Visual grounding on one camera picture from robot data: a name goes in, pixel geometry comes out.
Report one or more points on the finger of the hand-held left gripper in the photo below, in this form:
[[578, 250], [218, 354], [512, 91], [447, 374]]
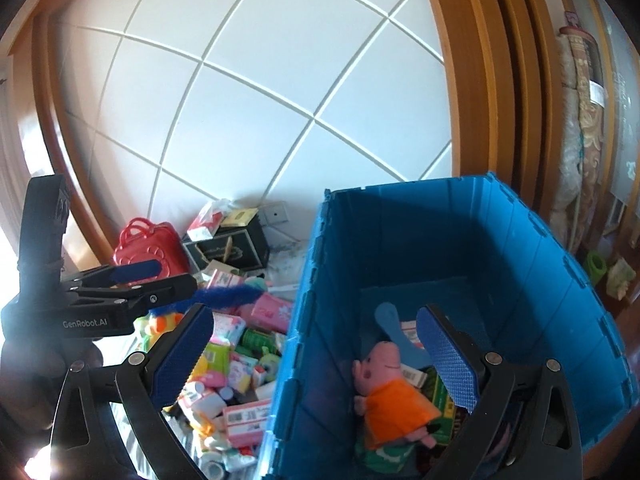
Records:
[[135, 270], [150, 296]]

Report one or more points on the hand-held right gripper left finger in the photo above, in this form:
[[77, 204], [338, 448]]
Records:
[[185, 355]]

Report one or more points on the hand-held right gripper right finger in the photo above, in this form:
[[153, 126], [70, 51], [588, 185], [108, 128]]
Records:
[[450, 360]]

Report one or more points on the pink pig plush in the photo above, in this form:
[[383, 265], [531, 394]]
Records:
[[395, 400]]

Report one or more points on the blue plastic storage crate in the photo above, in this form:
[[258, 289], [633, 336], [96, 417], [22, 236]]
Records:
[[500, 240]]

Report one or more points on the person's left hand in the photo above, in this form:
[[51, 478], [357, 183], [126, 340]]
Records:
[[30, 365]]

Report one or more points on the red toy suitcase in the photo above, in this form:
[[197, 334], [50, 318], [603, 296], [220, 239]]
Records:
[[150, 245]]

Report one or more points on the yellow duck plush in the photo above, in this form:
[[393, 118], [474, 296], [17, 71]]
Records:
[[167, 322]]

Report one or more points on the green box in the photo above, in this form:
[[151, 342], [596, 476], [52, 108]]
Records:
[[442, 410]]

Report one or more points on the blue fuzzy stick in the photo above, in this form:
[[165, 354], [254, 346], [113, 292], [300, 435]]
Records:
[[230, 295]]

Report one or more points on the blue plastic paddle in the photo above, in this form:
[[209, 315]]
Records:
[[387, 317]]

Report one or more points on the pile of small boxes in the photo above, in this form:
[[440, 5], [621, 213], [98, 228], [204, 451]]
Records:
[[240, 415]]

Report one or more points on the red and white tissue pack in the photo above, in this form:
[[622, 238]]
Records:
[[205, 225]]

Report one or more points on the pink floral tissue packet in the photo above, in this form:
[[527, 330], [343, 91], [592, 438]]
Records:
[[272, 310]]

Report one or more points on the black gift bag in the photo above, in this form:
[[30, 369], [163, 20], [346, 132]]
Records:
[[245, 247]]

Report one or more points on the flat gold box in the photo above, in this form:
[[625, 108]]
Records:
[[239, 216]]

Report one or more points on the green rolled mat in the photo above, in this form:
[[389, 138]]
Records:
[[596, 267]]

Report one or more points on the pale green cloth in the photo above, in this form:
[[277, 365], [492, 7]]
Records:
[[621, 277]]

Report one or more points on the rolled patterned rug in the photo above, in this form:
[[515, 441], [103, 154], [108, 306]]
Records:
[[585, 125]]

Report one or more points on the frosted glass door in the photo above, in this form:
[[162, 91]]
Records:
[[620, 110]]

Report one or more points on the wall socket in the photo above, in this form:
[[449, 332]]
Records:
[[275, 215]]

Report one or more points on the wooden wall frame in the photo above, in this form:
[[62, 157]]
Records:
[[80, 125], [480, 85]]

